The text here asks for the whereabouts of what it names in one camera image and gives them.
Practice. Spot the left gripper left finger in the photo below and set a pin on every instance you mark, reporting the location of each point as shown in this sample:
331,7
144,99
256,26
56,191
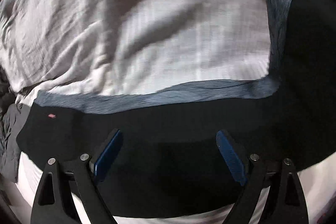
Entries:
53,201

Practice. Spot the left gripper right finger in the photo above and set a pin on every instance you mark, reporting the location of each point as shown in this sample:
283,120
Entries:
285,202

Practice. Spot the black and blue garment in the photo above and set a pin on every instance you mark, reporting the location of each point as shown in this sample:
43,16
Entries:
169,164

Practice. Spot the grey crumpled shirt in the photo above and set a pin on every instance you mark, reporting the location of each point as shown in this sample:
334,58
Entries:
13,118

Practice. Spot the white striped bed sheet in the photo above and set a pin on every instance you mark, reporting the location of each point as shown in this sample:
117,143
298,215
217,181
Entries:
112,48

